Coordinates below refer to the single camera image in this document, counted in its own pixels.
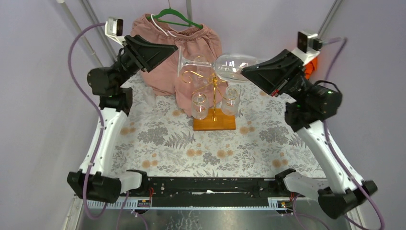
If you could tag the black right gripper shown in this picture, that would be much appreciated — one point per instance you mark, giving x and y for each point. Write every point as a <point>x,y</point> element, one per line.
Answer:
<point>276,74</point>

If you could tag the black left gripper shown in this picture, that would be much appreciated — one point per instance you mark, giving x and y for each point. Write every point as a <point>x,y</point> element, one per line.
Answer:
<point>133,54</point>

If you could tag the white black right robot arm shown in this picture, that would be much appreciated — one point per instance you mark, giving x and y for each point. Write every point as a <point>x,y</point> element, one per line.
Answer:
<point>313,104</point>

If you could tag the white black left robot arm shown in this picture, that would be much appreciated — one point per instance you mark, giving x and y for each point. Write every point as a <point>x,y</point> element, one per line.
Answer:
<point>93,180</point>

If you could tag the orange wooden rack base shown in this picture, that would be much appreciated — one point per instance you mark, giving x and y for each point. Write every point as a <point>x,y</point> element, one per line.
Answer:
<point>216,120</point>

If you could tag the orange cloth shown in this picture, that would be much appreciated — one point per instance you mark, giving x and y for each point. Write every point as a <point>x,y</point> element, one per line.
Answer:
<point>311,67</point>

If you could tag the pink shorts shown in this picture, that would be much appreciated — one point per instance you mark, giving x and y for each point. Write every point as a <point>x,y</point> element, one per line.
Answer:
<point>191,42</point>

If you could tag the floral table mat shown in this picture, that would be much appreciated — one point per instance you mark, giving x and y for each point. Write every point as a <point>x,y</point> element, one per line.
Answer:
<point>158,138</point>

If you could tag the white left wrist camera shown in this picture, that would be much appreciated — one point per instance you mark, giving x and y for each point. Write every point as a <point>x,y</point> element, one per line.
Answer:
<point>113,29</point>

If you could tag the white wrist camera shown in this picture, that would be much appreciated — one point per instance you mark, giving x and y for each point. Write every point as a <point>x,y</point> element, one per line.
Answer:
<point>308,46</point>
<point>113,29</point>

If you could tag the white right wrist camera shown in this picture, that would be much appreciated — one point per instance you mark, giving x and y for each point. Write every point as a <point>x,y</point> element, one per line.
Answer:
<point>308,46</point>

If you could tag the gold wire glass rack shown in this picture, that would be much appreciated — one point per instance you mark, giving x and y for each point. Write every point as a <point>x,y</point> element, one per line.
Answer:
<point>214,87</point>

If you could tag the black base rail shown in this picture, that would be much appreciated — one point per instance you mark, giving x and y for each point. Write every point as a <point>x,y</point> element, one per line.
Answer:
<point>208,192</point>

